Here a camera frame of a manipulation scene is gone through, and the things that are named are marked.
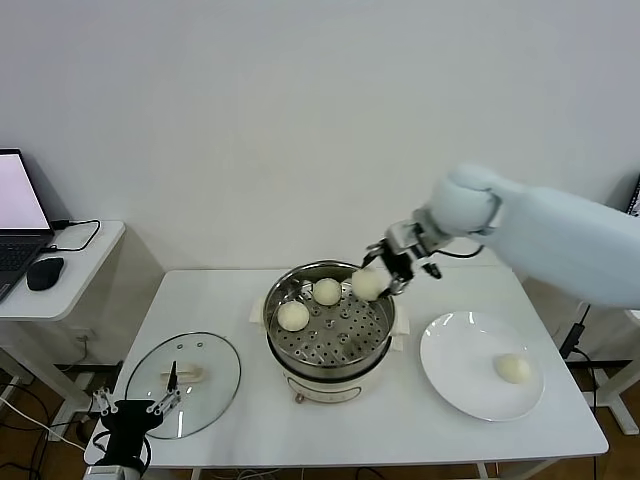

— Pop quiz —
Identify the white round plate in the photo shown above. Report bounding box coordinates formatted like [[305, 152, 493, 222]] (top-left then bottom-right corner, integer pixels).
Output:
[[419, 310, 545, 423]]

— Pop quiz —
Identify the black cable with adapter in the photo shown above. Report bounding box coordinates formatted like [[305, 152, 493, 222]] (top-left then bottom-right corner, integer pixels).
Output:
[[559, 301, 601, 414]]

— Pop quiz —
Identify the black computer mouse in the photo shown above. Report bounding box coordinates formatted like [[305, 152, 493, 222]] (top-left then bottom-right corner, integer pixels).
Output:
[[26, 255, 67, 292]]

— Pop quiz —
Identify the cream electric cooker base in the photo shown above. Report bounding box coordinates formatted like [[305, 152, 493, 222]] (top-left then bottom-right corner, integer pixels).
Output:
[[248, 292, 412, 404]]

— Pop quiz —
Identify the black laptop cable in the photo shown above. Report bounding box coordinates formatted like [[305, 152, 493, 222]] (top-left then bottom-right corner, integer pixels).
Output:
[[40, 217, 103, 252]]

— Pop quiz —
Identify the white steamed baozi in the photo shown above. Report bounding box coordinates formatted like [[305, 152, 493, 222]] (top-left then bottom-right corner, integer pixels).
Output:
[[493, 352, 531, 385], [312, 278, 343, 306], [351, 268, 386, 302], [276, 301, 311, 332]]

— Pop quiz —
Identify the white side table with sticker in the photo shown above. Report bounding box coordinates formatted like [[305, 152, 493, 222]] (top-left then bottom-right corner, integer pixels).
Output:
[[592, 359, 640, 436]]

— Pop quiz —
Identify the glass lid with cream handle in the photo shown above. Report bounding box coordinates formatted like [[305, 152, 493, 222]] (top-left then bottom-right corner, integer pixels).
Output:
[[124, 330, 243, 440]]

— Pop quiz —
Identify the laptop with blank pink screen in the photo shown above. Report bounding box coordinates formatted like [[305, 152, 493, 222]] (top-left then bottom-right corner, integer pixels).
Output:
[[0, 147, 56, 304]]

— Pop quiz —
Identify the stainless steel steamer basket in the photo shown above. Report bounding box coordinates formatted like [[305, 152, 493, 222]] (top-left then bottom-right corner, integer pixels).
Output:
[[263, 262, 397, 374]]

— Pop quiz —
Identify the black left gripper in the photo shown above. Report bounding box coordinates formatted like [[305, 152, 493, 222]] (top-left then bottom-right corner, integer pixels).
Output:
[[91, 360, 182, 469]]

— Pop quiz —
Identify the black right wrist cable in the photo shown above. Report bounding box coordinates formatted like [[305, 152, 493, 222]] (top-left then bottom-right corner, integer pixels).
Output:
[[423, 243, 485, 280]]

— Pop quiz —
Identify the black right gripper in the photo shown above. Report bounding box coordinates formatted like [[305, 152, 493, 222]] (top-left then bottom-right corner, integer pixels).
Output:
[[362, 222, 426, 297]]

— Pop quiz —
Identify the white side table with mouse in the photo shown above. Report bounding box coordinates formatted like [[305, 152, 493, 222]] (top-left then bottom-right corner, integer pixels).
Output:
[[0, 218, 127, 401]]

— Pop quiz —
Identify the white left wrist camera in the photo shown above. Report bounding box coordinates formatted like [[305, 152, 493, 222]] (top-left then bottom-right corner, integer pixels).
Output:
[[82, 464, 144, 480]]

